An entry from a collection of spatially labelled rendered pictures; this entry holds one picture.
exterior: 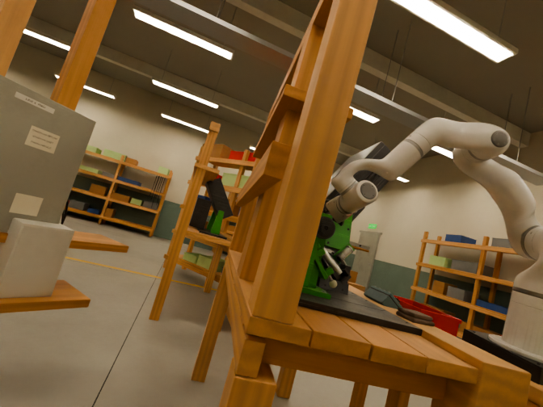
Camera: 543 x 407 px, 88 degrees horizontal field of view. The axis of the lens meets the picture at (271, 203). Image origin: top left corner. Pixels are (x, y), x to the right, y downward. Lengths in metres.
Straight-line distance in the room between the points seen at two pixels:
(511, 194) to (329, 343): 0.82
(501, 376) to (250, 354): 0.59
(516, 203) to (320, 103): 0.80
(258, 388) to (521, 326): 0.90
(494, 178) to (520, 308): 0.43
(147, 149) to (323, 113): 9.91
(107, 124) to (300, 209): 10.38
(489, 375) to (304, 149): 0.67
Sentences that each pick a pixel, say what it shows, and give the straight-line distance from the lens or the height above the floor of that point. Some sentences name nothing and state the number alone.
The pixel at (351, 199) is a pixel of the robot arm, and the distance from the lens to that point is 1.04.
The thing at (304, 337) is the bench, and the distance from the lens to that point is 0.65.
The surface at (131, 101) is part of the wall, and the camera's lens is 10.96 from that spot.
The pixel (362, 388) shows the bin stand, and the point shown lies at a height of 0.43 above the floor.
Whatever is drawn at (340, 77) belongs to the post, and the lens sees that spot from 0.72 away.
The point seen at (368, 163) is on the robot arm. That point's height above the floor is 1.38.
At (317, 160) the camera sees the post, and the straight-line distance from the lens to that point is 0.63.
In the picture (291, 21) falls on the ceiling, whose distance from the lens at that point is 5.30.
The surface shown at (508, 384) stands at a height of 0.86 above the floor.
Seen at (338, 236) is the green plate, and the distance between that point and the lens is 1.31.
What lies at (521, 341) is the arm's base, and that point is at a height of 0.94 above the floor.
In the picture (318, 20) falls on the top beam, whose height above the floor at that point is 1.85.
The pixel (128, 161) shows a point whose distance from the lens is 9.92.
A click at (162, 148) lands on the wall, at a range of 10.42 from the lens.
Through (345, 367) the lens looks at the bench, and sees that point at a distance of 0.80.
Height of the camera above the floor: 1.04
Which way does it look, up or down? 6 degrees up
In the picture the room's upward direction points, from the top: 16 degrees clockwise
